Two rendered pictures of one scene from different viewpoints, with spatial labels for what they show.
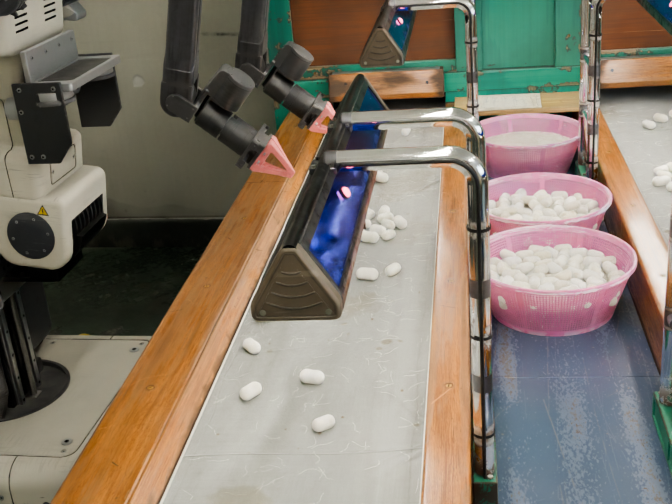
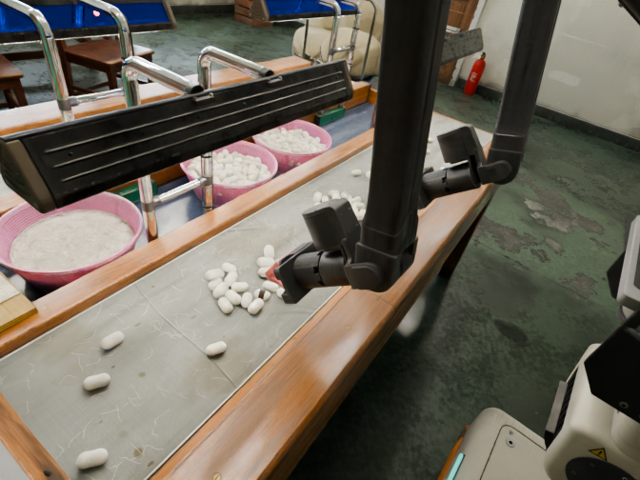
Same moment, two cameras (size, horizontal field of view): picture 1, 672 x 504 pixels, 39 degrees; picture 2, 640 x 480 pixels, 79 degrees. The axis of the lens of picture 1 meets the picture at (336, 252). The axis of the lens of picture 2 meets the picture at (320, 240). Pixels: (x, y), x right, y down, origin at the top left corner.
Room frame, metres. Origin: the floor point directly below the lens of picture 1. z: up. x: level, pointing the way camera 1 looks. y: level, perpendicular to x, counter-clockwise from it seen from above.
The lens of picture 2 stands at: (2.50, 0.19, 1.31)
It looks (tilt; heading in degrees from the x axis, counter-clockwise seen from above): 39 degrees down; 199
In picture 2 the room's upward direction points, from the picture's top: 12 degrees clockwise
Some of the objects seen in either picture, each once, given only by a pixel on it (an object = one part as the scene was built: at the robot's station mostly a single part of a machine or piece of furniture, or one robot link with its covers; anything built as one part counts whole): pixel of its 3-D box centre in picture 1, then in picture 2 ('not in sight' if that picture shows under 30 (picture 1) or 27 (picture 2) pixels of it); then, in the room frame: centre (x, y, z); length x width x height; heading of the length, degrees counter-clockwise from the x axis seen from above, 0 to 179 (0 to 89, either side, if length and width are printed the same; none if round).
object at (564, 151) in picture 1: (525, 148); (75, 244); (2.13, -0.46, 0.72); 0.27 x 0.27 x 0.10
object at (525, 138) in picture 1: (525, 153); (77, 248); (2.13, -0.46, 0.71); 0.22 x 0.22 x 0.06
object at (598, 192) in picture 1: (539, 218); (230, 174); (1.69, -0.39, 0.72); 0.27 x 0.27 x 0.10
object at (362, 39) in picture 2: not in sight; (347, 53); (-1.29, -1.24, 0.40); 0.74 x 0.56 x 0.38; 169
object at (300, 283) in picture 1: (335, 167); (448, 46); (1.05, -0.01, 1.08); 0.62 x 0.08 x 0.07; 171
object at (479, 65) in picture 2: not in sight; (476, 72); (-2.79, -0.12, 0.25); 0.18 x 0.14 x 0.49; 168
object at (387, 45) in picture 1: (392, 15); (234, 107); (2.00, -0.16, 1.08); 0.62 x 0.08 x 0.07; 171
